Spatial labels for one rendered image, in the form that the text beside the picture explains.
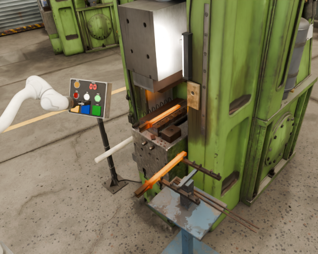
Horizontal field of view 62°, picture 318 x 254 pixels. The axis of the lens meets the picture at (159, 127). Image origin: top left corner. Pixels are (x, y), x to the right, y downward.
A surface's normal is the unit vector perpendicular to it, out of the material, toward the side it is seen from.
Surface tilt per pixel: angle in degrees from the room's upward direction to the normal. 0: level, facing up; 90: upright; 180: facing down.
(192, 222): 0
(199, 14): 90
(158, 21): 90
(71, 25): 90
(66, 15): 90
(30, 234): 0
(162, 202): 0
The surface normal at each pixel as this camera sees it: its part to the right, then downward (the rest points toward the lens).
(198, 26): -0.72, 0.45
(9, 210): -0.07, -0.81
